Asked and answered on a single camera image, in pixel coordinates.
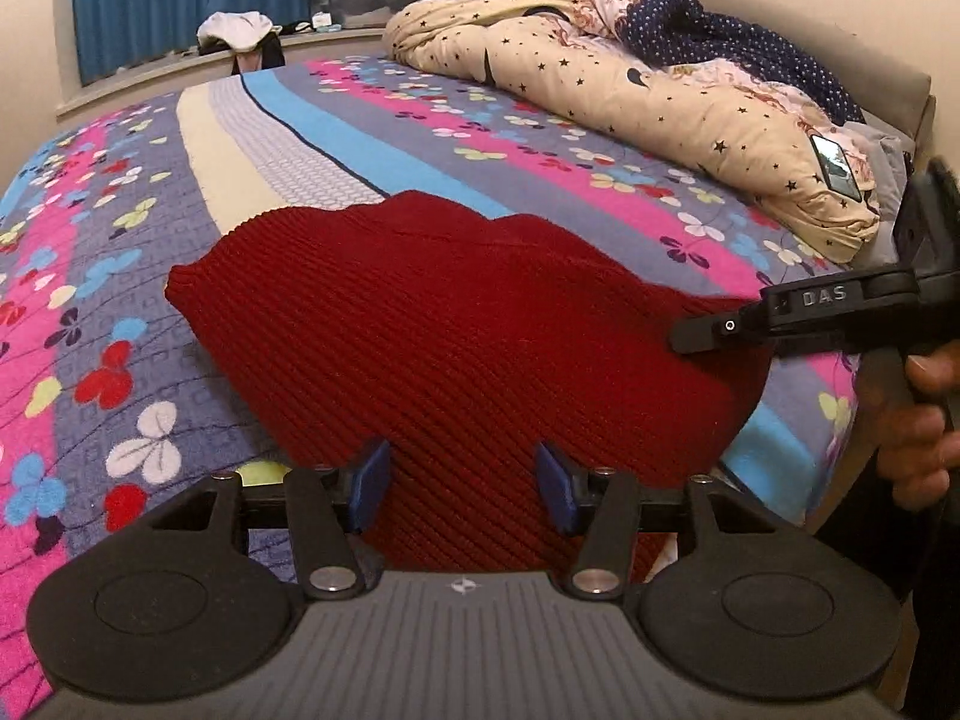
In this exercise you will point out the small white item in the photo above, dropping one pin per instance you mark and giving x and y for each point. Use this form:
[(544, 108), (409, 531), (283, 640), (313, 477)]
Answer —
[(322, 21)]

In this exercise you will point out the navy dotted cloth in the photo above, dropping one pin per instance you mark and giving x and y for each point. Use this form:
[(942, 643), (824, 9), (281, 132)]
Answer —
[(720, 37)]

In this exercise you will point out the person's right hand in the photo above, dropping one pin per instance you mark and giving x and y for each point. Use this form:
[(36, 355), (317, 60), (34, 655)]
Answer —
[(919, 442)]

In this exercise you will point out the grey pillow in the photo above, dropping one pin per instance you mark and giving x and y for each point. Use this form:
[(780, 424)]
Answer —
[(889, 180)]

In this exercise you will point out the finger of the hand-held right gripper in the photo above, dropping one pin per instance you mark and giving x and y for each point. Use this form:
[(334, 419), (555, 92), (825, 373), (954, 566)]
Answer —
[(720, 330)]

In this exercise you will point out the floral striped blanket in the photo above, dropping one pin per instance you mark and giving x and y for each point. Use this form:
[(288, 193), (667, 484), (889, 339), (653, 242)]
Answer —
[(112, 240)]

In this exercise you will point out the cream star print duvet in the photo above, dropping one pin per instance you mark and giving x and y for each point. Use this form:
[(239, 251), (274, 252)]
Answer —
[(600, 67)]

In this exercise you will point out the blue curtain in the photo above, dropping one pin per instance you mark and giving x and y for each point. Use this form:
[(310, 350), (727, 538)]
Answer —
[(165, 0)]

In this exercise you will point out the black smartphone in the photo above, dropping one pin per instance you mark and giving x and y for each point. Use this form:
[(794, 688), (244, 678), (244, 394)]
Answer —
[(836, 165)]

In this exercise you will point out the white crumpled cloth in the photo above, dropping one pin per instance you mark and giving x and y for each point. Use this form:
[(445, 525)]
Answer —
[(232, 28)]

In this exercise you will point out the red knit sweater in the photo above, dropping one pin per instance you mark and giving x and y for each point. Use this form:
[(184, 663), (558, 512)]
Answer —
[(450, 345)]

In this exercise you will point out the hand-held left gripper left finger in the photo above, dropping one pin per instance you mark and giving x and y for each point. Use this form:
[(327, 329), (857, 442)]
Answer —
[(371, 484)]

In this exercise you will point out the padded headboard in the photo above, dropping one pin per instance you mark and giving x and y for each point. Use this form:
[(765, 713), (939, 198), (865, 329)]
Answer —
[(825, 30)]

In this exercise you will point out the dark garment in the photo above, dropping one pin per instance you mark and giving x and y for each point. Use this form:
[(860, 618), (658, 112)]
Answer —
[(259, 56)]

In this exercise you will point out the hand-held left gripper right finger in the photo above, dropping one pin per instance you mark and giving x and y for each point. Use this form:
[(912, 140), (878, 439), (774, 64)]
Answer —
[(551, 484)]

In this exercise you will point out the window sill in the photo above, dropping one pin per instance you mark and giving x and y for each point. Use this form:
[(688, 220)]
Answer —
[(135, 86)]

